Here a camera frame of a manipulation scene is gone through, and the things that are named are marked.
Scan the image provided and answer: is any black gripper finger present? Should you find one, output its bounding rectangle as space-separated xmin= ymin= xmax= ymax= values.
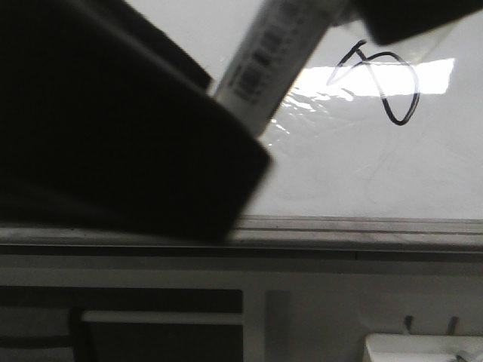
xmin=353 ymin=0 xmax=482 ymax=44
xmin=1 ymin=1 xmax=270 ymax=240

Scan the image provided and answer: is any white marker with black tip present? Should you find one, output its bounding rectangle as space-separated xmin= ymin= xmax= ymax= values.
xmin=214 ymin=0 xmax=346 ymax=137

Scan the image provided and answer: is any white plastic marker tray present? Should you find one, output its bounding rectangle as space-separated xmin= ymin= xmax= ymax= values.
xmin=361 ymin=334 xmax=482 ymax=361

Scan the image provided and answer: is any white whiteboard with aluminium frame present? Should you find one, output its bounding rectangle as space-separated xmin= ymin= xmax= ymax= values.
xmin=134 ymin=1 xmax=482 ymax=253

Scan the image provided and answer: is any white table frame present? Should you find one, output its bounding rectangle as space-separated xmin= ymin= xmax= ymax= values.
xmin=1 ymin=247 xmax=482 ymax=361

